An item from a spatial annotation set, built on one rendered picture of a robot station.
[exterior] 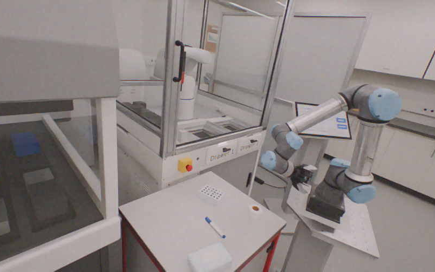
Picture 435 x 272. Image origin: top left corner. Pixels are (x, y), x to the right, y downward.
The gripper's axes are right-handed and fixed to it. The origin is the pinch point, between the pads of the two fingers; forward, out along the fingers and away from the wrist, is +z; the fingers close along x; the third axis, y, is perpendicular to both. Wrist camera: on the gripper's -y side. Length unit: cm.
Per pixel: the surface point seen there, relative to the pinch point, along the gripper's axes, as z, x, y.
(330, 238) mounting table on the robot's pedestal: 13.4, -22.3, 12.9
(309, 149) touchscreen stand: 68, 32, -62
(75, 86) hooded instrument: -109, -6, 8
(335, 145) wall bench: 239, 89, -154
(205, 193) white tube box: -37, -29, -29
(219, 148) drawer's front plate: -26, -3, -53
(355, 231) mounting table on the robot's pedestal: 28.8, -14.4, 14.8
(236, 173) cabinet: 10, -15, -73
